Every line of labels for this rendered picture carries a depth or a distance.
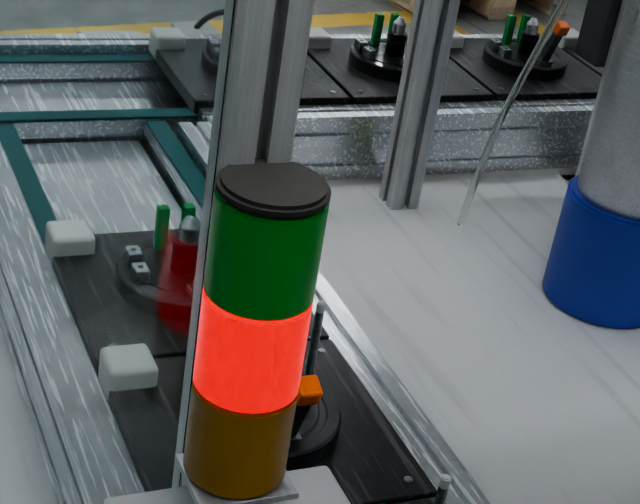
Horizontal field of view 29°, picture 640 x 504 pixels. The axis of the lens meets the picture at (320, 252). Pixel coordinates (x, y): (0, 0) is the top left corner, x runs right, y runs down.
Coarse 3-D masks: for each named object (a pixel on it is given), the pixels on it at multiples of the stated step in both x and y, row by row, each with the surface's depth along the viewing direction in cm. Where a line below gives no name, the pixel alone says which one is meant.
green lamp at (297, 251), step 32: (224, 224) 53; (256, 224) 52; (288, 224) 52; (320, 224) 53; (224, 256) 53; (256, 256) 53; (288, 256) 53; (320, 256) 55; (224, 288) 54; (256, 288) 53; (288, 288) 54
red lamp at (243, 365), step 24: (216, 312) 55; (216, 336) 55; (240, 336) 55; (264, 336) 55; (288, 336) 55; (216, 360) 56; (240, 360) 55; (264, 360) 55; (288, 360) 56; (216, 384) 56; (240, 384) 56; (264, 384) 56; (288, 384) 57; (240, 408) 56; (264, 408) 57
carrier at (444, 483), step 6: (444, 474) 93; (444, 480) 92; (450, 480) 93; (438, 486) 93; (444, 486) 93; (438, 492) 93; (444, 492) 93; (426, 498) 107; (432, 498) 107; (438, 498) 93; (444, 498) 93
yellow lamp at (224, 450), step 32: (192, 384) 58; (192, 416) 58; (224, 416) 57; (256, 416) 57; (288, 416) 58; (192, 448) 59; (224, 448) 58; (256, 448) 58; (288, 448) 60; (192, 480) 59; (224, 480) 58; (256, 480) 59
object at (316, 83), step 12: (312, 60) 196; (312, 72) 191; (324, 72) 192; (312, 84) 187; (324, 84) 187; (336, 84) 188; (312, 96) 183; (324, 96) 183; (336, 96) 184; (348, 96) 185
